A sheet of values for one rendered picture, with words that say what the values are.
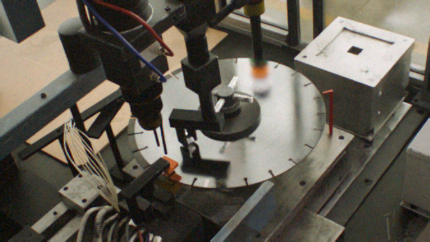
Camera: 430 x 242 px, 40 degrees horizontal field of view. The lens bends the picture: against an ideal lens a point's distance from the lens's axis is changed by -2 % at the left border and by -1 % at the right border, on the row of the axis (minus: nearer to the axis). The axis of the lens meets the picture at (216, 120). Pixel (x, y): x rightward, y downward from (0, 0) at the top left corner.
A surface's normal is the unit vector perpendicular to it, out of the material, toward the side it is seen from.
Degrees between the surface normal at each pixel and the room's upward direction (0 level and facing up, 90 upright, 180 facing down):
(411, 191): 90
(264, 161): 0
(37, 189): 0
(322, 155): 0
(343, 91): 90
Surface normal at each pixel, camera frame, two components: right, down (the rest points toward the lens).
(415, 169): -0.62, 0.58
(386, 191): -0.12, -0.74
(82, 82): 0.77, 0.35
